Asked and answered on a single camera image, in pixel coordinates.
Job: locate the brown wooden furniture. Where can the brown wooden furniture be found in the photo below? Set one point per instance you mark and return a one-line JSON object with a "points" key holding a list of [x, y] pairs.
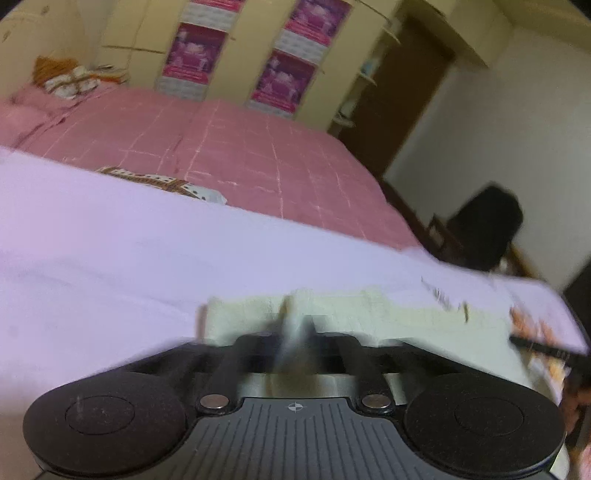
{"points": [[425, 221]]}

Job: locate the cream wardrobe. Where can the cream wardrobe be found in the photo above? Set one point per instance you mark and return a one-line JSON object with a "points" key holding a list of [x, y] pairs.
{"points": [[138, 27]]}

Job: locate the cream corner shelf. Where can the cream corner shelf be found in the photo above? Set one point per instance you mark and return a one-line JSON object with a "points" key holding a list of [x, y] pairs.
{"points": [[364, 69]]}

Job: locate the brown wooden door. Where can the brown wooden door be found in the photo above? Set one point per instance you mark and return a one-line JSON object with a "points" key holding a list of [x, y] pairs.
{"points": [[392, 92]]}

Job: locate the pink wall poster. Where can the pink wall poster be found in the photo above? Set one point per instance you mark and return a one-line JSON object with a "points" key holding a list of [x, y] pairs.
{"points": [[284, 83], [318, 18], [214, 4], [194, 57]]}

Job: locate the purple floral bed sheet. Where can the purple floral bed sheet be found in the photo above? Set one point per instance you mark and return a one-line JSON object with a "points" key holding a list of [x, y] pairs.
{"points": [[115, 258]]}

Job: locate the brown white patterned cloth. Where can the brown white patterned cloth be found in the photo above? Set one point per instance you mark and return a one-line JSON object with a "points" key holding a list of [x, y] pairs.
{"points": [[175, 184]]}

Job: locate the cream overhead cabinet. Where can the cream overhead cabinet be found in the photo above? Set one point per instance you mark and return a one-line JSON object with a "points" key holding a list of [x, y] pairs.
{"points": [[461, 27]]}

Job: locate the white knitted sweater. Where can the white knitted sweater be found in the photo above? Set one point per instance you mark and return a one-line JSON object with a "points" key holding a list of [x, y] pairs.
{"points": [[415, 318]]}

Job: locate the pink checked bedspread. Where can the pink checked bedspread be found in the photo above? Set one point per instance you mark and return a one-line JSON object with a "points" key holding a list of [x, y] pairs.
{"points": [[231, 147]]}

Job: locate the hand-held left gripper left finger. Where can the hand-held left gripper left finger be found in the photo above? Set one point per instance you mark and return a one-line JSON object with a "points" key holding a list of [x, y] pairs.
{"points": [[258, 351]]}

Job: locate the orange cloth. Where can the orange cloth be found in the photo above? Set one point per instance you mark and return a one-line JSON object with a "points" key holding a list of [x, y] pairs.
{"points": [[53, 67]]}

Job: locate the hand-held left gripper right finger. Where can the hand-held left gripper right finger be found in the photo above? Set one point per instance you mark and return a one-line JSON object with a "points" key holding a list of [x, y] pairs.
{"points": [[337, 351]]}

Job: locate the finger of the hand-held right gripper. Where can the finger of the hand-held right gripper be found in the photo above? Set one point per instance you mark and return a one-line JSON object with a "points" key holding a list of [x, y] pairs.
{"points": [[549, 350]]}

